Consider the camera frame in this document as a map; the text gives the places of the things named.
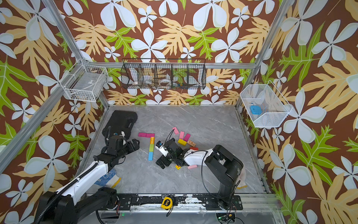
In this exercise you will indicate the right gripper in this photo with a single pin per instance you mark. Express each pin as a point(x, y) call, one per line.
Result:
point(160, 163)

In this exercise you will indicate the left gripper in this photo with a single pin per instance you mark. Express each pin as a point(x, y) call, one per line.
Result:
point(133, 149)

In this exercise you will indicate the pink block top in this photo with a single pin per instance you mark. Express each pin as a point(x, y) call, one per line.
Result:
point(175, 130)

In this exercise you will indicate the blue block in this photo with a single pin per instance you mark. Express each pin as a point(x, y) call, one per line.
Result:
point(150, 156)

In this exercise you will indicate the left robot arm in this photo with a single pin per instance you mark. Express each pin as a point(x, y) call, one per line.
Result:
point(66, 205)

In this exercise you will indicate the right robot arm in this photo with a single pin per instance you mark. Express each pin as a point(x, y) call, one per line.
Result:
point(226, 167)

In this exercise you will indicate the patterned wooden block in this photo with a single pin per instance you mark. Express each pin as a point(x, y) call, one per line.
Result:
point(191, 143)

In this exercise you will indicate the light pink block bottom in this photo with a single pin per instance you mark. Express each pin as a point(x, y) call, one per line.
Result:
point(192, 166)

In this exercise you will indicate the pink block upright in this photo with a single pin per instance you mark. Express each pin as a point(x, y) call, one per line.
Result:
point(182, 135)

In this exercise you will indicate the black plastic case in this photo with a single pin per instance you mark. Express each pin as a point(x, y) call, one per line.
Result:
point(120, 122)

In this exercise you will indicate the blue knit glove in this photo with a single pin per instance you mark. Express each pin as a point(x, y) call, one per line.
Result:
point(110, 180)

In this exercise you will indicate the yellow tape measure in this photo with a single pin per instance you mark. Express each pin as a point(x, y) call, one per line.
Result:
point(167, 203)

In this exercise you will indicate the white work glove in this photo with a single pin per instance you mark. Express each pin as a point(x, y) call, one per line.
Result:
point(242, 178)

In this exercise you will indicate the blue object in basket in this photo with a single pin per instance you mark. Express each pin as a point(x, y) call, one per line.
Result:
point(255, 110)

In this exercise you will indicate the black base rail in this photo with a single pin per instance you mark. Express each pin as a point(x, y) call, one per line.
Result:
point(181, 202)

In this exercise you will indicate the white wire basket left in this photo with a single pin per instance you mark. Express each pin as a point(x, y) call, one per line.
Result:
point(84, 81)

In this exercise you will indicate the white wire basket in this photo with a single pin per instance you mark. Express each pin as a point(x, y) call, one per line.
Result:
point(84, 81)
point(274, 105)

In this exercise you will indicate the black wire basket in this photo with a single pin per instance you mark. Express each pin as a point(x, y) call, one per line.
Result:
point(163, 73)

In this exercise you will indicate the white wire basket right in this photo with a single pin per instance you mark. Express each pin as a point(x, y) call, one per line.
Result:
point(274, 105)

